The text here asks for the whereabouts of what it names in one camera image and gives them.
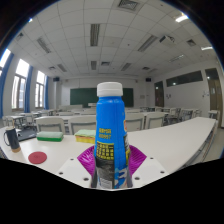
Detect blue curtain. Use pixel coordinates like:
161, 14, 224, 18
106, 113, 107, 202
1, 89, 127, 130
44, 76, 50, 110
0, 53, 15, 118
24, 65, 34, 113

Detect ceiling air vents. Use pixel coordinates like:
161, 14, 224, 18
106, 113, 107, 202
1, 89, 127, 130
49, 0, 198, 72

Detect dark blue mug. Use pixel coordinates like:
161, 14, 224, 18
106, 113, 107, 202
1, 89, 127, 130
3, 125, 22, 154

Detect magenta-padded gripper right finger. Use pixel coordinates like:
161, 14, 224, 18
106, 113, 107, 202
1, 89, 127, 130
125, 144, 168, 189

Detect dark high wall window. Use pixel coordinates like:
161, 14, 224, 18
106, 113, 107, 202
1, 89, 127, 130
165, 70, 204, 88

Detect tall classroom window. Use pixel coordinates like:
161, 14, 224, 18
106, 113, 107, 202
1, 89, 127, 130
11, 59, 30, 111
0, 48, 12, 78
34, 70, 47, 108

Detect flat round red coaster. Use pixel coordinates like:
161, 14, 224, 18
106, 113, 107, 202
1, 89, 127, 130
28, 151, 48, 165

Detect black laptop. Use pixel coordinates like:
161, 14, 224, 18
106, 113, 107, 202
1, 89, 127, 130
15, 128, 38, 142

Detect blue white-capped drink bottle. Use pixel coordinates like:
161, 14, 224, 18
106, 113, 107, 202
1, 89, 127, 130
93, 81, 132, 190

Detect ceiling lights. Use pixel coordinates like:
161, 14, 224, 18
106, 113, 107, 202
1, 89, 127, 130
14, 13, 214, 73

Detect brown classroom door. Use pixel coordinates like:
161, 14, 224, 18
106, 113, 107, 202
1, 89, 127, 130
204, 68, 223, 118
154, 80, 165, 108

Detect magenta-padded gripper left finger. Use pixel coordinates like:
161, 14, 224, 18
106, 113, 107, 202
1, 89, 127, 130
55, 145, 98, 189

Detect green chalkboard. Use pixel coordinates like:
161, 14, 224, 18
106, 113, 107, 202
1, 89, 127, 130
69, 87, 134, 108

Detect classroom desks and chairs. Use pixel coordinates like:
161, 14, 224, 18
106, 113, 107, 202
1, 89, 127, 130
1, 105, 221, 135

